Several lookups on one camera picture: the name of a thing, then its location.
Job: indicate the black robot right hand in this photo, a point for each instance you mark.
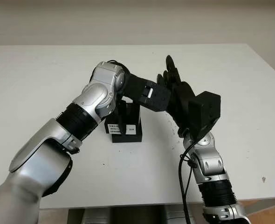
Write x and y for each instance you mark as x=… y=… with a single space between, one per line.
x=181 y=102

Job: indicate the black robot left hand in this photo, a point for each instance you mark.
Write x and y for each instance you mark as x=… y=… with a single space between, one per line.
x=122 y=116

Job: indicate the black RealSense box lid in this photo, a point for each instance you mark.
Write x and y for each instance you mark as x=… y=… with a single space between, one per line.
x=134 y=119

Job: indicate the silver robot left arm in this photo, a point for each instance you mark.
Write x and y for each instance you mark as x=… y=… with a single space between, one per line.
x=65 y=130

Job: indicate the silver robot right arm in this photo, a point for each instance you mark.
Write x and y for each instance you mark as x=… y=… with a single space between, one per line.
x=209 y=168

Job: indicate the black camera box base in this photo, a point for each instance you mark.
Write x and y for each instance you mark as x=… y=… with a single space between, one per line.
x=128 y=138

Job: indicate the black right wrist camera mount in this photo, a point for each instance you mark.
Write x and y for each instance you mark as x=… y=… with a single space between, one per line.
x=207 y=109

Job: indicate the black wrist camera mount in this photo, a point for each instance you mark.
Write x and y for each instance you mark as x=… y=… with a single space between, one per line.
x=149 y=93
x=207 y=109

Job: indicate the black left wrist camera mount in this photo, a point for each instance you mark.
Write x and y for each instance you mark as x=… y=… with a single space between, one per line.
x=149 y=93

